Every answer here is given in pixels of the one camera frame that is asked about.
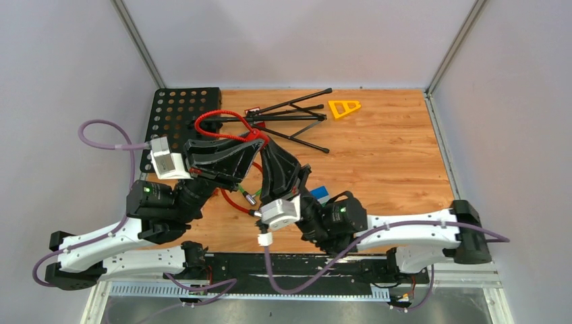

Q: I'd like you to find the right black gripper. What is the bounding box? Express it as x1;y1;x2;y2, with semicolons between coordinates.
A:
260;135;328;242

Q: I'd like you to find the black perforated music stand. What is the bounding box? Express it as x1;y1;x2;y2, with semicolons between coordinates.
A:
145;87;333;154

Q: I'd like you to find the red tag with cord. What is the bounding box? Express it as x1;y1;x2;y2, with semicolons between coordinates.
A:
194;109;270;147

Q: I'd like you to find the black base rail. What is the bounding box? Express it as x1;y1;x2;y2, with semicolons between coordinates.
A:
178;252;430;296

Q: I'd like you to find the red label card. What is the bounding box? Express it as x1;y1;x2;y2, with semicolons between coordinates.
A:
244;107;266;132

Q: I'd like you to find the green cable lock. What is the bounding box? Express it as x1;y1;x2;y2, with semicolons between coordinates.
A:
238;185;260;206

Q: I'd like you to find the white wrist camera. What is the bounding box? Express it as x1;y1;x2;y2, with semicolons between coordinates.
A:
150;137;191;180
256;195;301;247

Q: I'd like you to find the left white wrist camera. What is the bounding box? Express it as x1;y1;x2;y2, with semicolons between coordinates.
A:
150;137;191;180

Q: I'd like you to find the yellow plastic triangle piece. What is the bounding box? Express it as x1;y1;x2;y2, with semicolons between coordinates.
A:
328;100;362;121

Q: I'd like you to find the blue green white brick stack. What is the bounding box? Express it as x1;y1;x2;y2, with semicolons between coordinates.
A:
310;186;330;206

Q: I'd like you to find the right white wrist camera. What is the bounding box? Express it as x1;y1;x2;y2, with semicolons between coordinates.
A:
256;195;301;247

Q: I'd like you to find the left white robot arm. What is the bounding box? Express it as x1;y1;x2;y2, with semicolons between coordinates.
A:
42;134;268;291

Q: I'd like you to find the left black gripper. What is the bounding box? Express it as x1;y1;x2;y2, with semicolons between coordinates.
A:
173;134;269;225

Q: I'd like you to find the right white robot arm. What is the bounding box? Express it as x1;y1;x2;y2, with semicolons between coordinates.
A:
260;142;492;282

